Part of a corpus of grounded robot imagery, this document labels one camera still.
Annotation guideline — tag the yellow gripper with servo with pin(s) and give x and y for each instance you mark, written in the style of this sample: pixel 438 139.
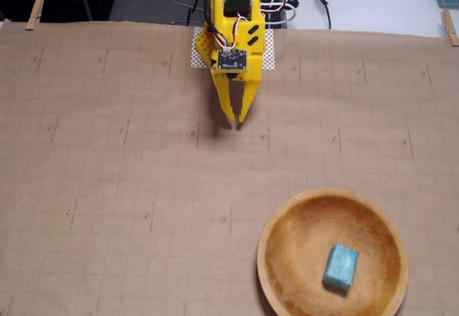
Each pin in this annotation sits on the yellow gripper with servo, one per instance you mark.
pixel 251 88

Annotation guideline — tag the round wooden bowl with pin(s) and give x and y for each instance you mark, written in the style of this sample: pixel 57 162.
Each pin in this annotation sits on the round wooden bowl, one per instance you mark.
pixel 297 244

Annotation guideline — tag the blue foam block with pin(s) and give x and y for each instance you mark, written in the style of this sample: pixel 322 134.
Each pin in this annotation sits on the blue foam block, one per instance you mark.
pixel 340 266

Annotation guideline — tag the brown grid paper sheet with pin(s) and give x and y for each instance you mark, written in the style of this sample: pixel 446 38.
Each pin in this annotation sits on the brown grid paper sheet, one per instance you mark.
pixel 125 187

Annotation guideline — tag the wooden clothespin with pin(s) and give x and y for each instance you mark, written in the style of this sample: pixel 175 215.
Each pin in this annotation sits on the wooden clothespin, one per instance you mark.
pixel 450 27
pixel 35 12

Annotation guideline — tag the white perforated mat piece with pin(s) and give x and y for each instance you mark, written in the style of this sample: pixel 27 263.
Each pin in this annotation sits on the white perforated mat piece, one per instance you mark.
pixel 269 61

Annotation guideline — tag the black camera circuit board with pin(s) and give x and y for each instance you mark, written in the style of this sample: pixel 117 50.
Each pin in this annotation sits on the black camera circuit board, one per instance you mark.
pixel 233 59

